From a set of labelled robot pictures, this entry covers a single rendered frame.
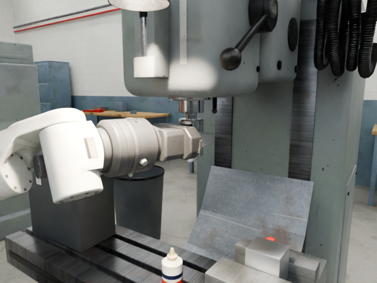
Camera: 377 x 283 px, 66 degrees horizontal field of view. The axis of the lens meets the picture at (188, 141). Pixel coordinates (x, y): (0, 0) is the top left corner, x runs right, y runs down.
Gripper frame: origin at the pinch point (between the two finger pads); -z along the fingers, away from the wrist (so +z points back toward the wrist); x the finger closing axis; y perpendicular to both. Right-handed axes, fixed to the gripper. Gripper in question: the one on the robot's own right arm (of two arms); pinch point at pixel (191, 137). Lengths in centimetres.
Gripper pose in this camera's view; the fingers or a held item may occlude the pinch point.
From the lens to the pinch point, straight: 56.1
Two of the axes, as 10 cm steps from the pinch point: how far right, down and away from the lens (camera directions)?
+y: -0.1, 9.9, 1.6
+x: -6.7, -1.3, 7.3
